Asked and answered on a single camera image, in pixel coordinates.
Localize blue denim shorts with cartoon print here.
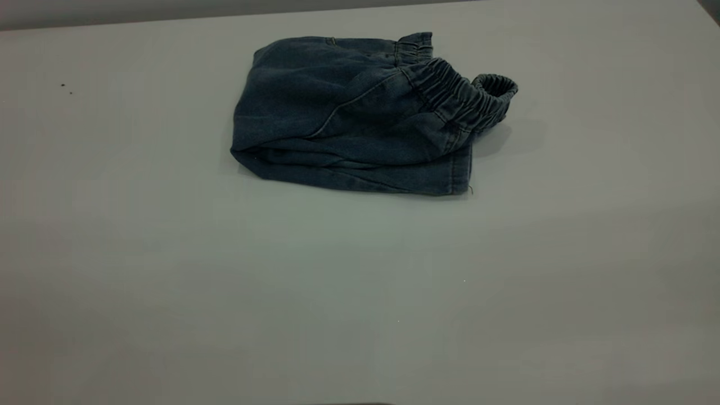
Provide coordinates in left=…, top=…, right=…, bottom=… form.
left=229, top=31, right=519, bottom=197

